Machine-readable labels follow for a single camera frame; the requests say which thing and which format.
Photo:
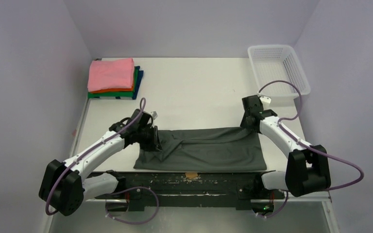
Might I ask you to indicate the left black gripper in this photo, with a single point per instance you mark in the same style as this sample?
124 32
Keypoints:
154 144

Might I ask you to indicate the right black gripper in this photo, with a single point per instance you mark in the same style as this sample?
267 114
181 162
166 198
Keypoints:
249 121

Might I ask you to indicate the dark grey t shirt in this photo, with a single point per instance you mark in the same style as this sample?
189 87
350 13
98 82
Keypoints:
231 149

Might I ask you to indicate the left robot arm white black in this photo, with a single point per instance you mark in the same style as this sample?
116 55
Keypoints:
67 184

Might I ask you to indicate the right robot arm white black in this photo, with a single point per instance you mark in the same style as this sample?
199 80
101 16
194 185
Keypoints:
307 169

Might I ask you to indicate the green folded t shirt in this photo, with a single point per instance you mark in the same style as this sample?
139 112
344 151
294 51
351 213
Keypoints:
115 94

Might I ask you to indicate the orange folded t shirt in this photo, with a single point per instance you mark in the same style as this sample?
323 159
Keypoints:
114 90

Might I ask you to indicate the white plastic basket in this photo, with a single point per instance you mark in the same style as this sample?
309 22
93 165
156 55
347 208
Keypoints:
277 62

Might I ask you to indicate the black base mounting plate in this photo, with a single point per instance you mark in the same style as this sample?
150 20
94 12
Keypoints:
242 190

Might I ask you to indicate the blue folded t shirt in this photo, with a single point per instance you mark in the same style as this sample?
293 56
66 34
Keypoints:
140 74

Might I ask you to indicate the brown tape piece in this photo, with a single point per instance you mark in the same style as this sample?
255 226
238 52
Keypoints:
191 175

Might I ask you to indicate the pink folded t shirt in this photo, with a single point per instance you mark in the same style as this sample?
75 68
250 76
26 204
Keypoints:
116 74

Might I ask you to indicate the aluminium rail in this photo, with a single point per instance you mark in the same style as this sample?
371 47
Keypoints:
313 196

